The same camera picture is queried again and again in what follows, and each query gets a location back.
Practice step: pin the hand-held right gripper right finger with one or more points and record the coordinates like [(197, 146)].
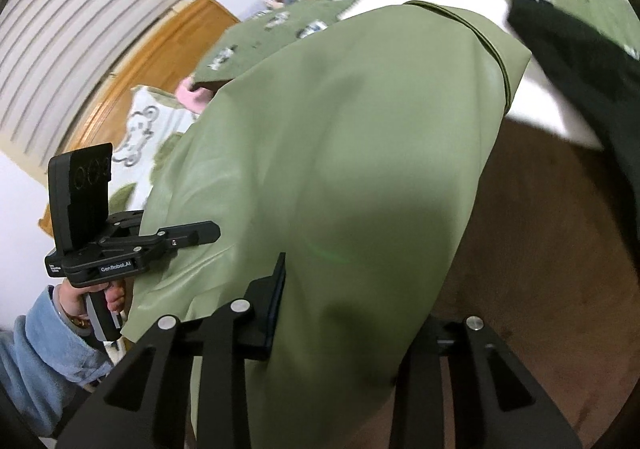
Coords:
[(442, 331)]

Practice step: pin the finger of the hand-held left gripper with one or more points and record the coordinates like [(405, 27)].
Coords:
[(127, 220), (190, 234)]

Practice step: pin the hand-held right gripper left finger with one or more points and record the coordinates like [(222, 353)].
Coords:
[(276, 301)]

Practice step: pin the olive green jacket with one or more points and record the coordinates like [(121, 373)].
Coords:
[(325, 154)]

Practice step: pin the person's left forearm blue sleeve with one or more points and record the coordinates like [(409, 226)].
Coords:
[(40, 359)]

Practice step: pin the person's left hand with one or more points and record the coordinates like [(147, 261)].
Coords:
[(72, 301)]

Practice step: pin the white bear print pillow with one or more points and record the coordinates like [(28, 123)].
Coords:
[(150, 129)]

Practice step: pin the brown bed sheet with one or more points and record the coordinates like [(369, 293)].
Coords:
[(525, 229)]

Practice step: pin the pink cloth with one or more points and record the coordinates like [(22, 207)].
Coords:
[(192, 101)]

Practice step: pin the white window blind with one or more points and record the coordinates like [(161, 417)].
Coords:
[(65, 39)]

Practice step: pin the wooden headboard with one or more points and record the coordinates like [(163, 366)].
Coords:
[(150, 54)]

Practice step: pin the green cow print blanket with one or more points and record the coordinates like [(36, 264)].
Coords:
[(250, 44)]

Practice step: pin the black garment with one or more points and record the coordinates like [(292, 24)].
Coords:
[(575, 44)]

